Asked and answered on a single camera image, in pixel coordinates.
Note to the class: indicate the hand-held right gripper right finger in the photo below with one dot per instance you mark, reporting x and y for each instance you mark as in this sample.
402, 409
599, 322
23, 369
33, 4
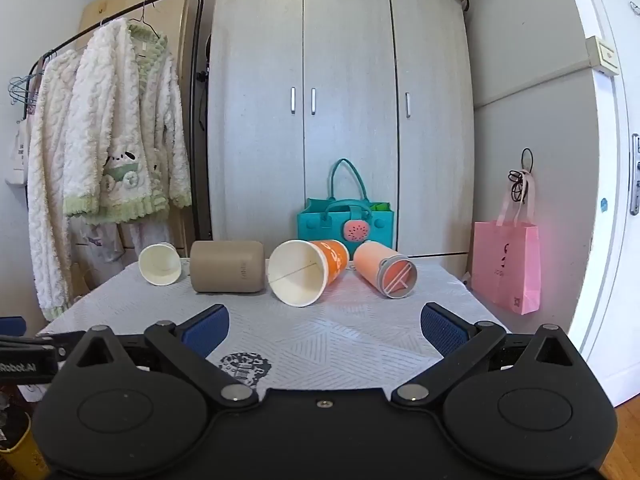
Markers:
441, 329

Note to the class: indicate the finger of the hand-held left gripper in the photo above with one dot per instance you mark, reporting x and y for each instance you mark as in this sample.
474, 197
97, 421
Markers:
11, 326

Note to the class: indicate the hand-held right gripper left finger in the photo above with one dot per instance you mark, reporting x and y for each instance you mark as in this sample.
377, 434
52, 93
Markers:
207, 329

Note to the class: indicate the beige tumbler cup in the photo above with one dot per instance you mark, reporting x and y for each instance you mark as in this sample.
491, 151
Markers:
227, 267

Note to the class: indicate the small white paper cup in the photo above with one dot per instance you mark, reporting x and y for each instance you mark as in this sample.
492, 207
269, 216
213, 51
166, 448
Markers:
159, 265

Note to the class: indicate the pink cup with grey lid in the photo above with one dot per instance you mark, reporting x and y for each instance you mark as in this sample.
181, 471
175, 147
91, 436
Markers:
380, 265

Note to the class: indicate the orange paper cup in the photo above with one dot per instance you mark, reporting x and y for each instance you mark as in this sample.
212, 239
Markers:
300, 275

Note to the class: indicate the yellow container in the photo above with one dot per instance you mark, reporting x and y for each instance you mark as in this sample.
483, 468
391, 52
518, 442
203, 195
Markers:
20, 450

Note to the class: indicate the pink paper shopping bag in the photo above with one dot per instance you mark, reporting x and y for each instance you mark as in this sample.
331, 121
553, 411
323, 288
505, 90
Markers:
505, 265

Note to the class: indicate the white patterned table cloth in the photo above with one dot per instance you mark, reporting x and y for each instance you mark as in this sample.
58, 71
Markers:
320, 330

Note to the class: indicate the white fluffy pants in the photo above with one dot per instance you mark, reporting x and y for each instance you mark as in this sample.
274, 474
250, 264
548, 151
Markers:
105, 247

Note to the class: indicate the white fluffy robe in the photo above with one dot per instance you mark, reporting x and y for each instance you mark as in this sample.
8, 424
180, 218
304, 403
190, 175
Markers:
47, 185

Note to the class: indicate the teal felt handbag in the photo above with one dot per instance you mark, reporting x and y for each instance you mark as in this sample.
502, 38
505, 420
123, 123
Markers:
325, 230

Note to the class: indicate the white hanging tag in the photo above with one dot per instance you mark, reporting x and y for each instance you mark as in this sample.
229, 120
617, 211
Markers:
17, 152

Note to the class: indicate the white door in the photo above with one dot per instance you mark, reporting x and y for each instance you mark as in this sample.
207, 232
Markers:
605, 260

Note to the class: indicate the white fluffy green-trimmed jacket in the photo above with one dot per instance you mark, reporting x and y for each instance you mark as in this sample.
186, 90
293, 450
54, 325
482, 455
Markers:
120, 125

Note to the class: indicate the black clothes rack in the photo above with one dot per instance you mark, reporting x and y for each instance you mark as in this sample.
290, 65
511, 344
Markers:
197, 60

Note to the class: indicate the light grey three-door wardrobe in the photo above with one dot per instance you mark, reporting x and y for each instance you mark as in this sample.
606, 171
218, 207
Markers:
345, 60

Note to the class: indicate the white wall switch box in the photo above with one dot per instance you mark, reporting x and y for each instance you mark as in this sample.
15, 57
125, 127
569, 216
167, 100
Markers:
602, 55

